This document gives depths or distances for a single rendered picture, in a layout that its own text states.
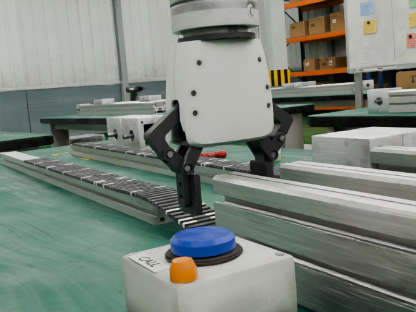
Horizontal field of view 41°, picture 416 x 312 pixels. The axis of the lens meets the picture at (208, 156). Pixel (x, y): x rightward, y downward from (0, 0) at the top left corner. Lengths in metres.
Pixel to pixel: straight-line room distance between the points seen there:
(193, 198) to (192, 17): 0.17
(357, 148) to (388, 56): 3.29
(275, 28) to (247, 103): 8.17
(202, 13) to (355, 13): 3.57
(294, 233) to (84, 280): 0.21
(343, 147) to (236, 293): 0.34
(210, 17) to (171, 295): 0.28
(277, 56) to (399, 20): 4.97
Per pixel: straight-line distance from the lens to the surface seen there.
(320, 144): 0.66
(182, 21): 0.53
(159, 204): 0.66
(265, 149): 0.57
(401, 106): 2.28
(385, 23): 3.91
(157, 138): 0.51
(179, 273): 0.30
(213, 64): 0.52
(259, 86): 0.55
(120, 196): 0.78
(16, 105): 11.97
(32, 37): 12.23
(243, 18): 0.52
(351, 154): 0.62
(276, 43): 8.68
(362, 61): 4.02
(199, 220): 0.62
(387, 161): 0.59
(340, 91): 5.03
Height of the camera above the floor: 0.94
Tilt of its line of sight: 7 degrees down
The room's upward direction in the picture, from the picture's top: 5 degrees counter-clockwise
